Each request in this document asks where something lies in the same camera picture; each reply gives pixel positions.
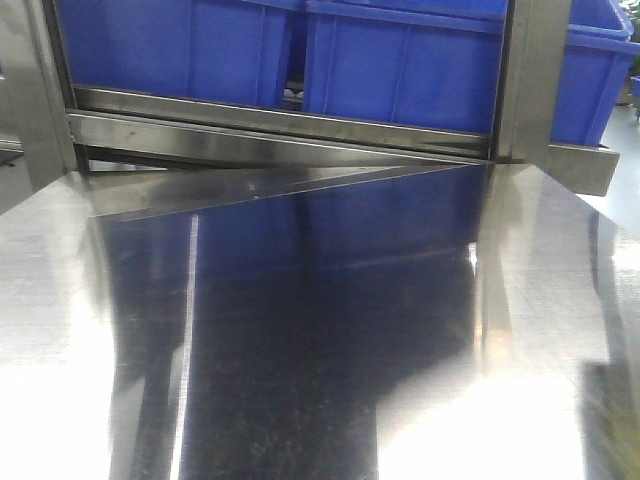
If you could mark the large blue plastic bin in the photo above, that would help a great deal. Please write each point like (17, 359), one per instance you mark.
(435, 64)

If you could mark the blue bin at far left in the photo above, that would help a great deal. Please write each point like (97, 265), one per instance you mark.
(226, 51)

